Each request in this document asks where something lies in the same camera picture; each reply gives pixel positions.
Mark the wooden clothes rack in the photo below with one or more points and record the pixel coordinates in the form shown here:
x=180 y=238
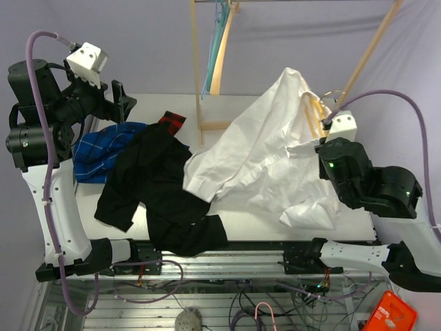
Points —
x=329 y=42

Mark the aluminium frame rail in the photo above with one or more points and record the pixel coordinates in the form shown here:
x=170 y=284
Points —
x=229 y=265

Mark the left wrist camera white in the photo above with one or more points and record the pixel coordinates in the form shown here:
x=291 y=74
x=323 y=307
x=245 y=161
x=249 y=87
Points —
x=87 y=63

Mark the blue plaid shirt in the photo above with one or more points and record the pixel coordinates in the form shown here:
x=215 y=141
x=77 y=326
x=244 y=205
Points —
x=94 y=155

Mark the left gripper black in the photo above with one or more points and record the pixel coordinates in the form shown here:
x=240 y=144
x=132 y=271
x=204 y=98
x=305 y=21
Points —
x=105 y=109

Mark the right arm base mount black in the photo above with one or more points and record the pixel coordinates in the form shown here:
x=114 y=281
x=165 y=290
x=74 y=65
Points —
x=303 y=257

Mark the light wooden hanger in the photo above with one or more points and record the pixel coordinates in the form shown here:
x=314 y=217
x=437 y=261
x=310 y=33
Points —
x=232 y=9

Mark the grey perforated shoe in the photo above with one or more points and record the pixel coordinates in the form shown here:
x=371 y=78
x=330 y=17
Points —
x=189 y=319

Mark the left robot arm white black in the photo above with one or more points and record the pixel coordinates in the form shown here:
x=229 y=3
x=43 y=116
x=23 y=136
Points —
x=67 y=100

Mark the yellow plastic hanger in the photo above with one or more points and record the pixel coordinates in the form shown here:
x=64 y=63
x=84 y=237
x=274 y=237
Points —
x=315 y=113

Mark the orange box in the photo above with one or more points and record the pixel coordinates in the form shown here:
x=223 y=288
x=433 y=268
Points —
x=392 y=313

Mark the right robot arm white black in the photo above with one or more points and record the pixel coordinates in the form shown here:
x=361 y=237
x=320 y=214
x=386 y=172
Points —
x=390 y=192

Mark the teal plastic hanger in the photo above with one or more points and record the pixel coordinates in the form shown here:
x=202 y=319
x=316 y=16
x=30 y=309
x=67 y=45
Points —
x=220 y=19

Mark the red black plaid garment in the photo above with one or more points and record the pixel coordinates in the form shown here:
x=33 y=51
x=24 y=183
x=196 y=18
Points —
x=172 y=121

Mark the white shirt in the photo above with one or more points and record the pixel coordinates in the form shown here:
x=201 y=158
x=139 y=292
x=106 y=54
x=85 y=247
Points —
x=266 y=161

